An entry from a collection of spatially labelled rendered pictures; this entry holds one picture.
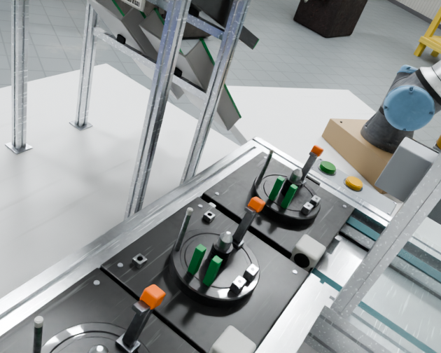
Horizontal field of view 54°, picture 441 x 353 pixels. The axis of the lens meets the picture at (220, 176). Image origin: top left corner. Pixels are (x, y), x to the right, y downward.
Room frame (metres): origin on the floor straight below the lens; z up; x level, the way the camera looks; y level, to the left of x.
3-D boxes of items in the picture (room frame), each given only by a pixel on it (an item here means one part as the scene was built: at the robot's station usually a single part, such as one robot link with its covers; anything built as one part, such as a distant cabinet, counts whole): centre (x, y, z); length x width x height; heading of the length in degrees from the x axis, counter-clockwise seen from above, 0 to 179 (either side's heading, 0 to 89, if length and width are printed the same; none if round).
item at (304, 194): (0.70, -0.14, 0.98); 0.14 x 0.14 x 0.02
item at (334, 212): (0.70, -0.14, 0.96); 0.24 x 0.24 x 0.02; 68
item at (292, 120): (1.19, -0.39, 0.84); 0.90 x 0.70 x 0.03; 39
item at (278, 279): (0.46, -0.04, 1.01); 0.24 x 0.24 x 0.13; 68
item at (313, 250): (0.57, -0.19, 0.97); 0.05 x 0.05 x 0.04; 68
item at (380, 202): (0.86, -0.30, 0.93); 0.21 x 0.07 x 0.06; 68
